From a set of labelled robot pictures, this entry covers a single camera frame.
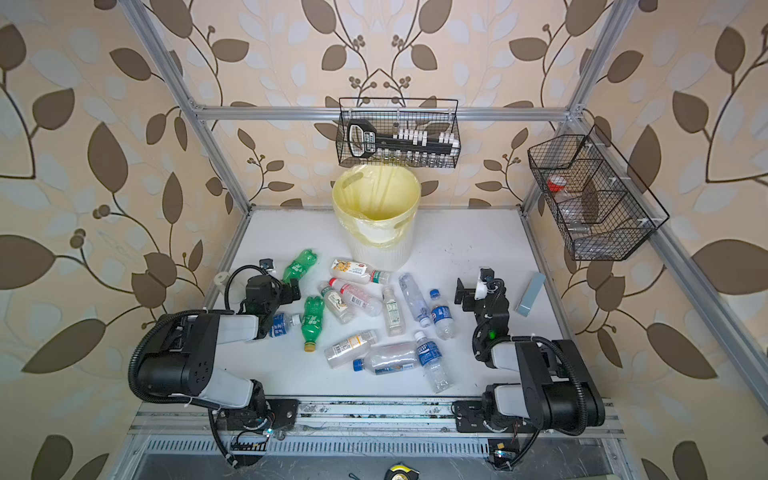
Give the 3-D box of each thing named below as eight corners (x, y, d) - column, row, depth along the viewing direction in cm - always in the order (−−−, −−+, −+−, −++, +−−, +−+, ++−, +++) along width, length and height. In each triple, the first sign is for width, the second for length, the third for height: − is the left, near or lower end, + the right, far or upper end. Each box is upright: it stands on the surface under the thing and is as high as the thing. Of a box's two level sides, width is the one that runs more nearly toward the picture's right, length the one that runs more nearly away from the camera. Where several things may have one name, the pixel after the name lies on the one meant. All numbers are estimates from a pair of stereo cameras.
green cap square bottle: (346, 328, 90) (343, 321, 86) (320, 298, 97) (317, 290, 93) (357, 318, 92) (356, 311, 88) (331, 290, 99) (329, 281, 94)
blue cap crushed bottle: (355, 376, 82) (352, 370, 78) (357, 347, 87) (355, 340, 83) (417, 376, 82) (419, 370, 78) (416, 347, 87) (417, 340, 83)
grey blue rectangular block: (514, 313, 94) (519, 305, 90) (531, 280, 102) (537, 271, 97) (523, 319, 93) (529, 311, 88) (541, 284, 100) (547, 276, 96)
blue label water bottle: (433, 340, 87) (434, 335, 84) (429, 293, 97) (430, 287, 94) (453, 340, 87) (455, 335, 84) (447, 293, 97) (449, 287, 94)
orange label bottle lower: (329, 369, 83) (326, 364, 79) (325, 354, 85) (322, 349, 82) (380, 347, 86) (379, 342, 83) (375, 334, 89) (374, 328, 86)
